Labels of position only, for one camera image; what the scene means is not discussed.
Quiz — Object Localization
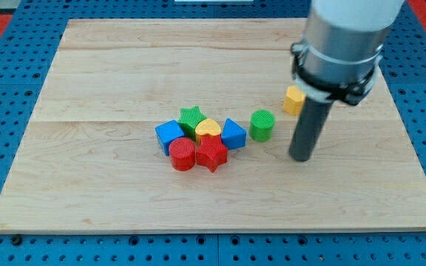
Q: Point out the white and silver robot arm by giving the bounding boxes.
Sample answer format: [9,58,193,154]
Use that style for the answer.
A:
[291,0,404,106]

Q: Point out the yellow heart block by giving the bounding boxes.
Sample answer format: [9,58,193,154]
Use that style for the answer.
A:
[195,118,222,144]

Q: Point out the red star block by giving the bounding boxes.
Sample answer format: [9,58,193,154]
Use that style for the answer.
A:
[196,135,229,172]

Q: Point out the blue triangle block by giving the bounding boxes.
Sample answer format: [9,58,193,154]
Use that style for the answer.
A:
[221,118,247,150]

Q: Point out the green star block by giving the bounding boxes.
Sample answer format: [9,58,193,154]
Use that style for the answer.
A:
[178,106,207,141]

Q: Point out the red cylinder block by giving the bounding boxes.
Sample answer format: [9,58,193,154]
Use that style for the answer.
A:
[169,137,196,171]

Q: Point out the blue cube block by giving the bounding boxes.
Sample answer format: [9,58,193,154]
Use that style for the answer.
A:
[155,120,185,156]

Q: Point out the green cylinder block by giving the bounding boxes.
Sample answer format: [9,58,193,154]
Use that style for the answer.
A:
[249,109,275,142]

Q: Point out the yellow hexagon block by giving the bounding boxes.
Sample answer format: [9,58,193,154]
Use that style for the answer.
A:
[283,86,306,115]

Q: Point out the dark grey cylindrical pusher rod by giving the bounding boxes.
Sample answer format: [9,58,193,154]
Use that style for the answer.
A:
[288,97,333,162]

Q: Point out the light wooden board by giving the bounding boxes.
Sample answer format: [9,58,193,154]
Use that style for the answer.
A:
[0,18,426,235]

